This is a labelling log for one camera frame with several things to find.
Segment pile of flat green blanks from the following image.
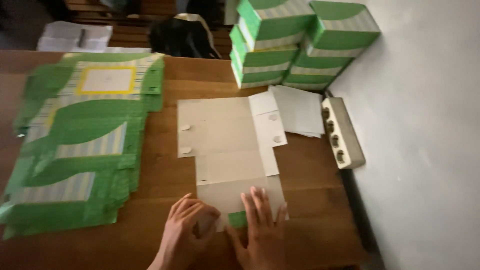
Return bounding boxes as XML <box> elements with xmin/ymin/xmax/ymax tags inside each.
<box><xmin>0</xmin><ymin>52</ymin><xmax>166</xmax><ymax>241</ymax></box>

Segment white paper stack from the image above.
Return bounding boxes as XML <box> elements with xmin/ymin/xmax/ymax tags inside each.
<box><xmin>36</xmin><ymin>20</ymin><xmax>114</xmax><ymax>53</ymax></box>

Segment black bag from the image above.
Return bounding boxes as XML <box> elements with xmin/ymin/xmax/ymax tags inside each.
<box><xmin>149</xmin><ymin>13</ymin><xmax>223</xmax><ymax>60</ymax></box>

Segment person's right hand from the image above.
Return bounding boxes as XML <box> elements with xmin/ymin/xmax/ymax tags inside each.
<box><xmin>225</xmin><ymin>186</ymin><xmax>289</xmax><ymax>270</ymax></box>

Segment white power strip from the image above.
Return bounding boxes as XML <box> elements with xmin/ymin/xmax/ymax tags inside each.
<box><xmin>321</xmin><ymin>97</ymin><xmax>367</xmax><ymax>170</ymax></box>

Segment grey cardboard box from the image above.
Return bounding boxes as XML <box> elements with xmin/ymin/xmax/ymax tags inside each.
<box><xmin>177</xmin><ymin>91</ymin><xmax>290</xmax><ymax>232</ymax></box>

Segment person's left hand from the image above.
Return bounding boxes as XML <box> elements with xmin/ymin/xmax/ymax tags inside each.
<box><xmin>157</xmin><ymin>193</ymin><xmax>222</xmax><ymax>268</ymax></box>

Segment white paper sheets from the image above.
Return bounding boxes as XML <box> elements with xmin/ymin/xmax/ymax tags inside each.
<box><xmin>268</xmin><ymin>85</ymin><xmax>326</xmax><ymax>139</ymax></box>

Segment stack of folded green boxes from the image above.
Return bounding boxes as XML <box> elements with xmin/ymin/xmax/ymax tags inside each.
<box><xmin>229</xmin><ymin>0</ymin><xmax>381</xmax><ymax>91</ymax></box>

